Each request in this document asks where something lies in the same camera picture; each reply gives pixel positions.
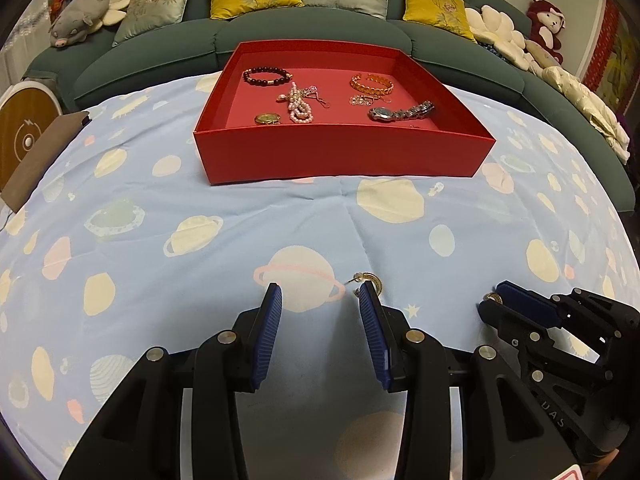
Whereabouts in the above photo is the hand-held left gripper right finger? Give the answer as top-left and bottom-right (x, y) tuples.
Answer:
(357, 281), (546, 480)

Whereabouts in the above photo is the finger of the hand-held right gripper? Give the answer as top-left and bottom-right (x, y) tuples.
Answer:
(477, 300), (561, 356)
(495, 281), (568, 328)

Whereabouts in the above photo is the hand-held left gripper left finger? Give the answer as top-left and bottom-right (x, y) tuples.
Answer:
(59, 282), (283, 480)

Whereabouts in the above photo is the red cardboard box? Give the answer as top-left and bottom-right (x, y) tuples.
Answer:
(193, 41), (497, 186)

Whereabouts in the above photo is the silver wristwatch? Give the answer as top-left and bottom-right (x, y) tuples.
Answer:
(368, 101), (435, 122)

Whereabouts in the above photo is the white pearl bracelet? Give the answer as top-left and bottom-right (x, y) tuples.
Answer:
(277, 82), (315, 125)

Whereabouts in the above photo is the gold bangle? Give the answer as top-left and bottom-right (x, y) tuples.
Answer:
(350, 73), (395, 95)

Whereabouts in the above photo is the dark bead bracelet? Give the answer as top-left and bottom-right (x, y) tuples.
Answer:
(243, 66), (292, 86)

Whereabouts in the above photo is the cream quilted blanket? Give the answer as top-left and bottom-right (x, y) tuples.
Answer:
(542, 65), (630, 163)

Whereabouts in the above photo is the beige small cushion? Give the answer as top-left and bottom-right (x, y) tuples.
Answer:
(524, 40), (558, 68)

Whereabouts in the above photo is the white flower cushion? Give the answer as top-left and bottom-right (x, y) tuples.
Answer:
(465, 5), (538, 71)

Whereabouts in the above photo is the red monkey plush toy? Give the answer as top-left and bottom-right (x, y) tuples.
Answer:
(526, 0), (567, 63)

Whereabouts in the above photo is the brown notebook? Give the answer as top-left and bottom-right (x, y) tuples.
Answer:
(0, 112), (91, 212)

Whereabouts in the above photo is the green sofa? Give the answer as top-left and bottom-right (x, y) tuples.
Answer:
(22, 0), (632, 213)

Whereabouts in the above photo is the white machine with wooden disc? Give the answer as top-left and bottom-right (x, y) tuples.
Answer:
(0, 79), (62, 188)

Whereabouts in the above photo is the grey pig plush toy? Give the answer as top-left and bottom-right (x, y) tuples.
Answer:
(48, 0), (112, 51)

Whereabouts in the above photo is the red wall hanging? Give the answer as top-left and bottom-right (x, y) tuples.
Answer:
(582, 0), (640, 113)

